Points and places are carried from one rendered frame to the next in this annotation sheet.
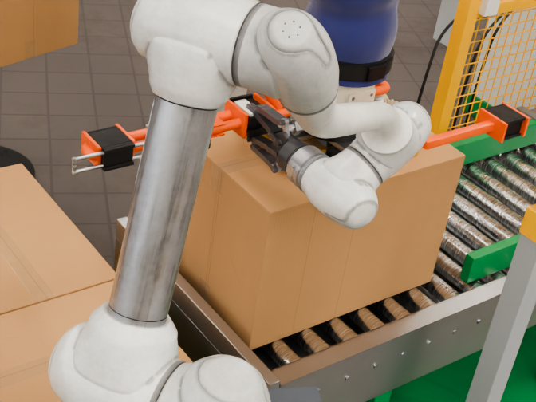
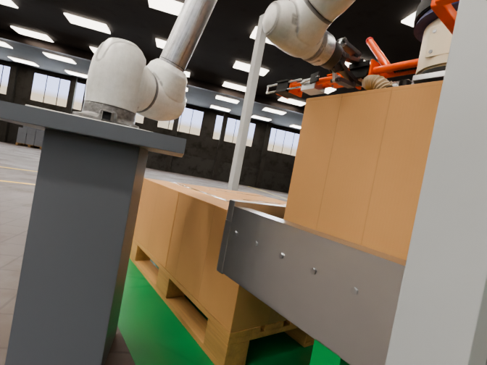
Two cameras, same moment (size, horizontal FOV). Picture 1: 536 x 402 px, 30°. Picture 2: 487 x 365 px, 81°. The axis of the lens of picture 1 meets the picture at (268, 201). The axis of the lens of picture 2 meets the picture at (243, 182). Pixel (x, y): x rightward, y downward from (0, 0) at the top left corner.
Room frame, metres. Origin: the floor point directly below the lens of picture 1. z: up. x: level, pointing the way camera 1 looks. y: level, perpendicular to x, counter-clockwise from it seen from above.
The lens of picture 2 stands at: (1.70, -0.89, 0.69)
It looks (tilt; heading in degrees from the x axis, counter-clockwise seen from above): 1 degrees down; 93
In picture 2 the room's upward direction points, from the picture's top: 11 degrees clockwise
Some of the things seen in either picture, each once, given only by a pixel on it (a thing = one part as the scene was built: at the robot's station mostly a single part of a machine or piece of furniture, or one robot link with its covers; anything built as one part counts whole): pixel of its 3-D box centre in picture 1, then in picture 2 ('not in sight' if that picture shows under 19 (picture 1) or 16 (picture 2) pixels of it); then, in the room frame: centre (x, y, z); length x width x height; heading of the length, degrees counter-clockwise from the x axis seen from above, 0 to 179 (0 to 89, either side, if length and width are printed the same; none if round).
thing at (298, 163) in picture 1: (309, 168); (317, 47); (1.78, -0.07, 1.07); 0.09 x 0.06 x 0.09; 130
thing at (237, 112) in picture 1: (250, 115); (365, 75); (1.97, 0.07, 1.08); 0.10 x 0.08 x 0.06; 40
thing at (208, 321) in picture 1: (190, 301); (309, 217); (1.89, 0.15, 0.58); 0.70 x 0.03 x 0.06; 40
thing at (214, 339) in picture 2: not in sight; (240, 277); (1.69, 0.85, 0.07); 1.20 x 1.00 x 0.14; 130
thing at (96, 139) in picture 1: (108, 146); (289, 90); (1.75, 0.34, 1.07); 0.08 x 0.07 x 0.05; 130
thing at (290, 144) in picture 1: (288, 151); (333, 57); (1.84, -0.03, 1.07); 0.09 x 0.07 x 0.08; 40
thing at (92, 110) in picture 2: not in sight; (109, 116); (1.19, 0.00, 0.79); 0.22 x 0.18 x 0.06; 117
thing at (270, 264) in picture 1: (309, 208); (429, 185); (2.13, -0.11, 0.75); 0.60 x 0.40 x 0.40; 130
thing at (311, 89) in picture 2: not in sight; (313, 86); (1.83, 0.23, 1.07); 0.07 x 0.07 x 0.04; 40
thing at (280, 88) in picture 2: (143, 153); (290, 83); (1.74, 0.26, 1.07); 0.31 x 0.03 x 0.05; 130
